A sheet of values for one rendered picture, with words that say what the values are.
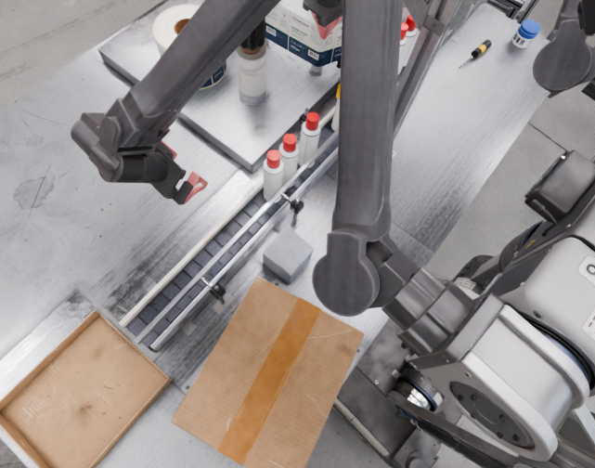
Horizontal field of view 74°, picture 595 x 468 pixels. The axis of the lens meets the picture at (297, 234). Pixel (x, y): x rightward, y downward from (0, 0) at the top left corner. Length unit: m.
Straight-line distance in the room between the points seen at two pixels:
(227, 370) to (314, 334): 0.17
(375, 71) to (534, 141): 2.44
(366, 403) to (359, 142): 1.36
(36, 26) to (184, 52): 2.67
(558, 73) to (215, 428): 0.80
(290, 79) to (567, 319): 1.13
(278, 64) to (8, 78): 1.91
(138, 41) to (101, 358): 1.01
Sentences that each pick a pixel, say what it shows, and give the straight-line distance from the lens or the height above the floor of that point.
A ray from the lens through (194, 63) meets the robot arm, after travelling 0.57.
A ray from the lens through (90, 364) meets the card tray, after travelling 1.15.
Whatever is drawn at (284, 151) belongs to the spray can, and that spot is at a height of 1.05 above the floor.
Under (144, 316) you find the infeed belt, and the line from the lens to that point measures 1.07.
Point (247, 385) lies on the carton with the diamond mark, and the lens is 0.77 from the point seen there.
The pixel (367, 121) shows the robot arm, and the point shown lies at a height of 1.56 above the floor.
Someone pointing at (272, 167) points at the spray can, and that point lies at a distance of 0.98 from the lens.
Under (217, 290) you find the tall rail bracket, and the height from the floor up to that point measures 0.99.
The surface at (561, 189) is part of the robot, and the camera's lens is 0.58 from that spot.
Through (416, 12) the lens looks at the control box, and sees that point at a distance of 1.00.
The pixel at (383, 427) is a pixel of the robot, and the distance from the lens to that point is 1.71.
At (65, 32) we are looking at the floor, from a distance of 3.12.
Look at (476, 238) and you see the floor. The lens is 2.32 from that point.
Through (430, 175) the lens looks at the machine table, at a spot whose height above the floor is 0.83.
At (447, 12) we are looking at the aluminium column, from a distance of 0.94.
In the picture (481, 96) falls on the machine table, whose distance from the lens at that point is 1.62.
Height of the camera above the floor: 1.89
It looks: 67 degrees down
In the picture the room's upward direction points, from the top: 10 degrees clockwise
